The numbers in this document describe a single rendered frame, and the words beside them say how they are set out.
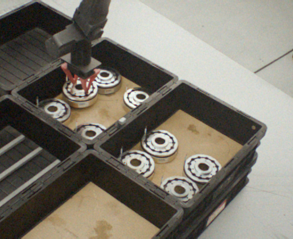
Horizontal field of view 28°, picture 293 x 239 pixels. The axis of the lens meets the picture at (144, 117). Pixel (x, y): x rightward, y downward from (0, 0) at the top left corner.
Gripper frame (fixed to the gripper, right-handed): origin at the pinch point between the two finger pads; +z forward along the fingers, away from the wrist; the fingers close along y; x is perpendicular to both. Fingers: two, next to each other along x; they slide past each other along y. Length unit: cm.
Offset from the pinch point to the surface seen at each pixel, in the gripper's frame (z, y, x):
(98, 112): 6.2, 7.2, 0.2
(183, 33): 20, -11, 69
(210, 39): 92, -54, 168
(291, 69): 93, -3, 179
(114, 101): 6.3, 7.0, 7.5
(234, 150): 7.2, 44.7, 16.1
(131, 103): 3.6, 13.2, 7.8
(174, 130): 6.8, 27.8, 10.4
